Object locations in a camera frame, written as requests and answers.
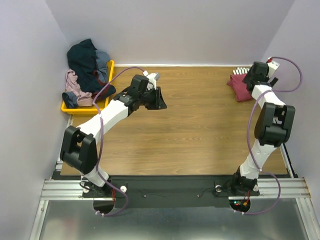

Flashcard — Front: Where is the red tank top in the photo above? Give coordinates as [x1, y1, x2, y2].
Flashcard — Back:
[227, 74, 252, 102]

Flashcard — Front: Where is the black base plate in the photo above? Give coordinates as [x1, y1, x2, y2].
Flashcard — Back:
[80, 175, 260, 209]

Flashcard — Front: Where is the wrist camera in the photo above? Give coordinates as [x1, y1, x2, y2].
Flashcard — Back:
[129, 72, 160, 94]
[252, 58, 280, 78]

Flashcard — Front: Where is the yellow plastic bin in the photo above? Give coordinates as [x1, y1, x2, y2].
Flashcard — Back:
[60, 60, 115, 116]

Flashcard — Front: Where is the pink garment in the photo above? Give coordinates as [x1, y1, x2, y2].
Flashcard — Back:
[65, 69, 93, 107]

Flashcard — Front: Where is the striped folded tank top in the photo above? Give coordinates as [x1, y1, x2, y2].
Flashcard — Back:
[232, 67, 250, 75]

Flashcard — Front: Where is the maroon trimmed dark garment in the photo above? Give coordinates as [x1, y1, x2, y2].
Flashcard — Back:
[91, 70, 116, 101]

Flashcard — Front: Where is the dark navy garment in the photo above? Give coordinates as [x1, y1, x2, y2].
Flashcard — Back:
[67, 38, 98, 93]

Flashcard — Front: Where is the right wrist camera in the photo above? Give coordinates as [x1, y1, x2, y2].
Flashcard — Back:
[252, 58, 280, 78]

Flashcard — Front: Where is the aluminium frame rail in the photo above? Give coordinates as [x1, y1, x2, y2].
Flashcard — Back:
[40, 178, 311, 201]

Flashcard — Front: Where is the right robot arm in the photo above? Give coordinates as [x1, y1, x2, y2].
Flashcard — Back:
[227, 70, 296, 196]

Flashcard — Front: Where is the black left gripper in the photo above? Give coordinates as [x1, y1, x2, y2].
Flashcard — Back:
[139, 87, 168, 111]

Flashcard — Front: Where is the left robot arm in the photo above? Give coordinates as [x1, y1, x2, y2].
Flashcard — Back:
[60, 86, 167, 197]

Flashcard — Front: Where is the grey blue garment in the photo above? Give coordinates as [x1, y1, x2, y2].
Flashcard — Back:
[95, 49, 111, 83]

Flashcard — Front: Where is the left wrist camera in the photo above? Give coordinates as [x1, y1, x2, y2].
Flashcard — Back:
[129, 72, 160, 94]

